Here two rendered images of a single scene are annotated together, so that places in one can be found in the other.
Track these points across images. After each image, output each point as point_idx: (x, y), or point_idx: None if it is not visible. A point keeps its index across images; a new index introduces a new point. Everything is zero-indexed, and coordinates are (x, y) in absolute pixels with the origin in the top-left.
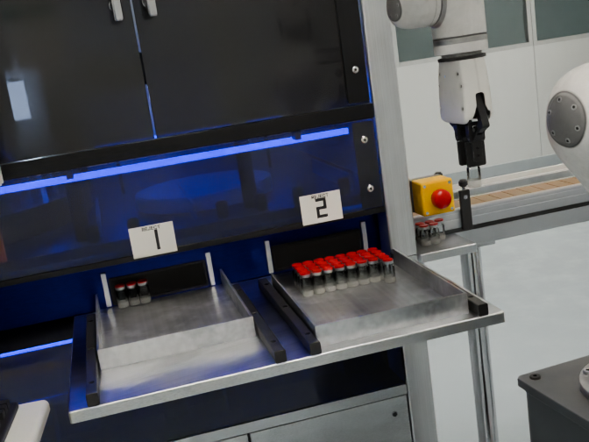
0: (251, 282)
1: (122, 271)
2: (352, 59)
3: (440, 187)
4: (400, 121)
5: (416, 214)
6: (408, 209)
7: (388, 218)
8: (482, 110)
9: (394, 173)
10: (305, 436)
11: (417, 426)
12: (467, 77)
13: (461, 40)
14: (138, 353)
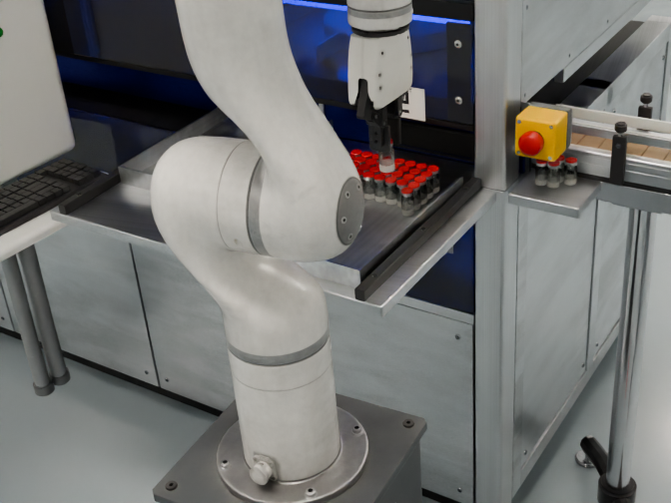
0: (349, 146)
1: None
2: None
3: (538, 129)
4: (503, 36)
5: (572, 140)
6: (498, 139)
7: (475, 141)
8: (362, 99)
9: (488, 93)
10: None
11: (480, 360)
12: (351, 58)
13: (352, 13)
14: (145, 183)
